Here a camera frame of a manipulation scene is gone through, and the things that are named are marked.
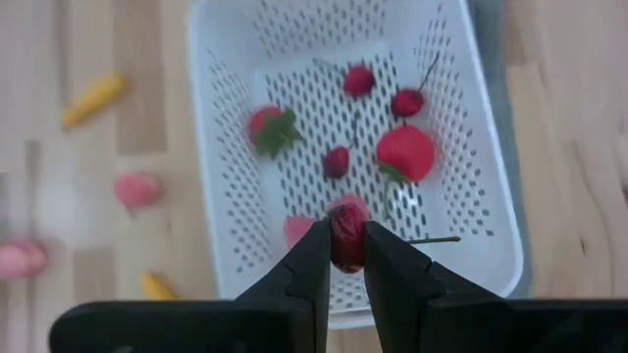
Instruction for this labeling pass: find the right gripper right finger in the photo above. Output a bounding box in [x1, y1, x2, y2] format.
[362, 219, 628, 353]

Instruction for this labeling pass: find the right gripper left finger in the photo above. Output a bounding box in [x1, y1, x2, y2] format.
[47, 218, 333, 353]

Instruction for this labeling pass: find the pink peach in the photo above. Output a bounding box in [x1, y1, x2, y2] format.
[114, 171, 164, 211]
[283, 193, 372, 249]
[0, 239, 49, 280]

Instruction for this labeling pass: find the dark red cherry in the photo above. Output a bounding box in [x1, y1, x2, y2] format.
[327, 203, 462, 275]
[322, 112, 364, 180]

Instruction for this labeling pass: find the large red strawberry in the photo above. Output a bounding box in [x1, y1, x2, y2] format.
[375, 124, 438, 222]

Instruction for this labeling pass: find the red strawberry with green leaves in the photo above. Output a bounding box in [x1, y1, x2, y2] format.
[246, 105, 305, 161]

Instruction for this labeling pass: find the red cherry with stem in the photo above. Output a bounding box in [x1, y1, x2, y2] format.
[391, 51, 442, 119]

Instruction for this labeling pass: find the small red berry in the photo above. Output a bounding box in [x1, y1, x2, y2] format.
[342, 64, 377, 99]

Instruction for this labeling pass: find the yellow pepper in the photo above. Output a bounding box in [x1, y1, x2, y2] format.
[139, 272, 178, 301]

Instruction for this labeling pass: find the white perforated plastic basket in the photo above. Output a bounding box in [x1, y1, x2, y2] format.
[184, 0, 525, 330]

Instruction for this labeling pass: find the yellow banana toy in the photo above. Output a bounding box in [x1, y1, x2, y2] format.
[61, 71, 128, 129]

